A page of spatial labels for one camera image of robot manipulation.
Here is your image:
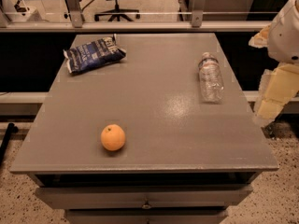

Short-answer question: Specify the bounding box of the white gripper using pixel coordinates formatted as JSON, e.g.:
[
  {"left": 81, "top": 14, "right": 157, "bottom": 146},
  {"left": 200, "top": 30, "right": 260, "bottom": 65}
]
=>
[{"left": 249, "top": 0, "right": 299, "bottom": 127}]

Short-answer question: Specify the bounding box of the clear plastic water bottle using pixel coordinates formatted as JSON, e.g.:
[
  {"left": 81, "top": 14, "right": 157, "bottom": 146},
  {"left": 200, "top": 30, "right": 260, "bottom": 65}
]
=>
[{"left": 198, "top": 52, "right": 224, "bottom": 104}]

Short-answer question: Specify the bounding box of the grey wooden drawer cabinet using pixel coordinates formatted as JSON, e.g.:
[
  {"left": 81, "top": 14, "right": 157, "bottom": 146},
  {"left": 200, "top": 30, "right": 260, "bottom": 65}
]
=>
[{"left": 8, "top": 32, "right": 280, "bottom": 224}]

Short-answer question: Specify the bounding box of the orange fruit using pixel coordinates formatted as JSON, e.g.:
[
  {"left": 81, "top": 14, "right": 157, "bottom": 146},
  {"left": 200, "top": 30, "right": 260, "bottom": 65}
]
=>
[{"left": 100, "top": 124, "right": 126, "bottom": 151}]

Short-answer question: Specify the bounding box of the blue chip bag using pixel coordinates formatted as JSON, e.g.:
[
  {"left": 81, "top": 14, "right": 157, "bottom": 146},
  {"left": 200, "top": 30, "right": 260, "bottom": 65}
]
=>
[{"left": 64, "top": 36, "right": 126, "bottom": 74}]

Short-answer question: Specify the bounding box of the upper grey drawer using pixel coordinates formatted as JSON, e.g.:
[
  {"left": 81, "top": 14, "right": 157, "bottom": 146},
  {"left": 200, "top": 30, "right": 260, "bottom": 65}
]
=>
[{"left": 36, "top": 185, "right": 253, "bottom": 210}]

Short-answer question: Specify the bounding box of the grey drawer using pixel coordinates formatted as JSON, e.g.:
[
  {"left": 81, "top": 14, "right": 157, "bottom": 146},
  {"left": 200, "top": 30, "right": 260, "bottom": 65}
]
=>
[
  {"left": 65, "top": 208, "right": 227, "bottom": 224},
  {"left": 36, "top": 185, "right": 253, "bottom": 210}
]

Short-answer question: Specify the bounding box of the lower grey drawer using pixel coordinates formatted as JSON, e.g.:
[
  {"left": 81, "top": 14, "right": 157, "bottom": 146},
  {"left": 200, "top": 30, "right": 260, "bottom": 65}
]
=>
[{"left": 65, "top": 208, "right": 227, "bottom": 224}]

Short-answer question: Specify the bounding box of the black pole on floor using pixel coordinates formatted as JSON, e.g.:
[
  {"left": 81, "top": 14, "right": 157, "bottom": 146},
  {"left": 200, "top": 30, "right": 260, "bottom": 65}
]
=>
[{"left": 0, "top": 123, "right": 19, "bottom": 165}]

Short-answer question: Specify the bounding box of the metal guard rail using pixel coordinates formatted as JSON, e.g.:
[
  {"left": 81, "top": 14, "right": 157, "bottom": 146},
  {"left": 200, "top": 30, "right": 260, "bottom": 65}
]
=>
[{"left": 0, "top": 0, "right": 299, "bottom": 34}]

